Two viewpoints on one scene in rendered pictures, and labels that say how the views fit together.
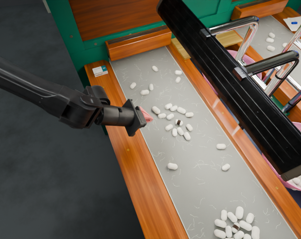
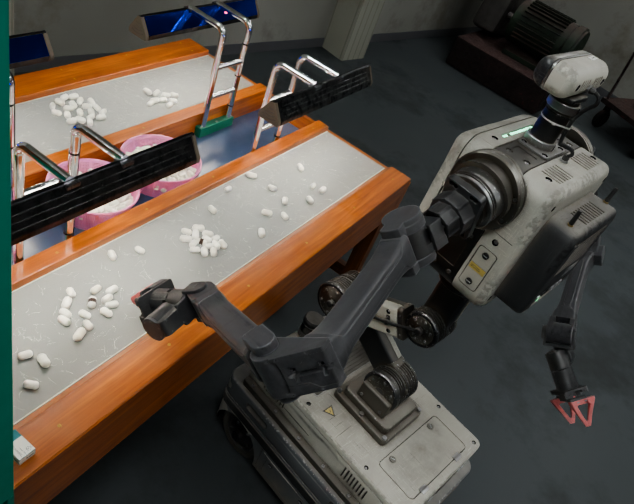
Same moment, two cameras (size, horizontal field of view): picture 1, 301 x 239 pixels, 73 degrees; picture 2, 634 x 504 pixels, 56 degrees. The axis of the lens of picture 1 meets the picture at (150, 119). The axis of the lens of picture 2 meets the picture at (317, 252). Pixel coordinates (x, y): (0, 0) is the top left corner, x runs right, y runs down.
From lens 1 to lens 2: 1.29 m
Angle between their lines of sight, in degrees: 76
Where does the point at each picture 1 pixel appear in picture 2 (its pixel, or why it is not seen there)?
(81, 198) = not seen: outside the picture
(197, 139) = (109, 280)
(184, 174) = not seen: hidden behind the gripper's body
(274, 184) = (143, 210)
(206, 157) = (133, 269)
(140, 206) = not seen: hidden behind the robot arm
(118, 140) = (159, 360)
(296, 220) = (172, 199)
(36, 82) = (221, 304)
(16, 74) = (230, 308)
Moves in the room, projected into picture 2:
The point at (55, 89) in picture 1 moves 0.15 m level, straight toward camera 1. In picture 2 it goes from (213, 297) to (245, 256)
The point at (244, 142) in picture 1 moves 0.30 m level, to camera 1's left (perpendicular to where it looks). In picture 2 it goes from (99, 231) to (139, 310)
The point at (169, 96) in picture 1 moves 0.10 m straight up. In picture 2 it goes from (35, 327) to (36, 298)
